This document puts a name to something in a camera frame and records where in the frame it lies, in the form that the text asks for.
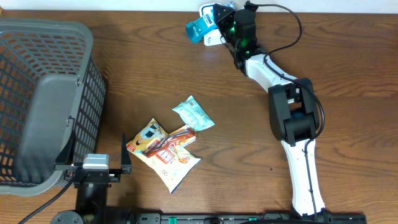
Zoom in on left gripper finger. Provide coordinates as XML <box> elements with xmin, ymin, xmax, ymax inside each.
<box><xmin>121</xmin><ymin>134</ymin><xmax>132</xmax><ymax>170</ymax></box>
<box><xmin>55</xmin><ymin>130</ymin><xmax>76</xmax><ymax>165</ymax></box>

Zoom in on blue mouthwash bottle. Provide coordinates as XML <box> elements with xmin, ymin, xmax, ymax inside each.
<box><xmin>185</xmin><ymin>5</ymin><xmax>217</xmax><ymax>44</ymax></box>

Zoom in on large yellow snack bag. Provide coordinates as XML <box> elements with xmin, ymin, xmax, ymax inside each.
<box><xmin>127</xmin><ymin>118</ymin><xmax>201</xmax><ymax>193</ymax></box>

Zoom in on red orange snack bar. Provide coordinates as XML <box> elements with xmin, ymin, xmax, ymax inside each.
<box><xmin>144</xmin><ymin>124</ymin><xmax>197</xmax><ymax>157</ymax></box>

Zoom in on light teal snack packet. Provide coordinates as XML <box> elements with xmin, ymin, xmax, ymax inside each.
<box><xmin>172</xmin><ymin>95</ymin><xmax>215</xmax><ymax>131</ymax></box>

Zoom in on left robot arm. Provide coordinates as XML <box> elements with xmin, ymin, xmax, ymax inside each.
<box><xmin>51</xmin><ymin>131</ymin><xmax>132</xmax><ymax>224</ymax></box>

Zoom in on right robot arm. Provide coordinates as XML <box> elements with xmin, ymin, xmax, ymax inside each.
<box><xmin>213</xmin><ymin>1</ymin><xmax>325</xmax><ymax>221</ymax></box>

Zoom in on white barcode scanner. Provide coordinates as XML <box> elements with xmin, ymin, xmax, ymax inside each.
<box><xmin>199</xmin><ymin>2</ymin><xmax>224</xmax><ymax>47</ymax></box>

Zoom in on grey plastic shopping basket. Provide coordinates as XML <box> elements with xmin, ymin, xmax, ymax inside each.
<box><xmin>1</xmin><ymin>17</ymin><xmax>106</xmax><ymax>197</ymax></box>

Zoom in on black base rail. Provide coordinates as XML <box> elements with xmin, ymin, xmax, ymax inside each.
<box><xmin>127</xmin><ymin>212</ymin><xmax>367</xmax><ymax>224</ymax></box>

